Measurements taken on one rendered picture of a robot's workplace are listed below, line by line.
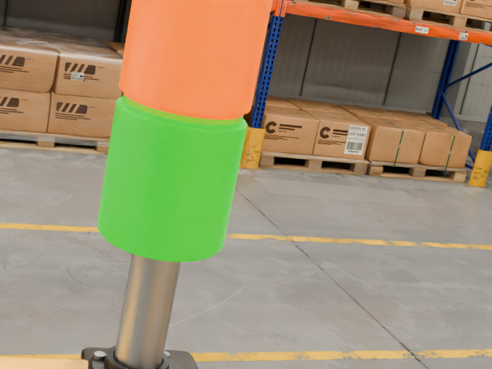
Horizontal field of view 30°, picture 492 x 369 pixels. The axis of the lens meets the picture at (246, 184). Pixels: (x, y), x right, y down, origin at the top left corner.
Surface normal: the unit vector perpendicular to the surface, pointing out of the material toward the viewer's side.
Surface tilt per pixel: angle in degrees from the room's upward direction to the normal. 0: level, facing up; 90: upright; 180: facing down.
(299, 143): 91
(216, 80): 90
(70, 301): 0
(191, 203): 90
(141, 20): 90
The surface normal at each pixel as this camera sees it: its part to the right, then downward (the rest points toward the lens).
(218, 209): 0.79, 0.32
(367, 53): 0.37, 0.33
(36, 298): 0.19, -0.94
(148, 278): 0.03, 0.29
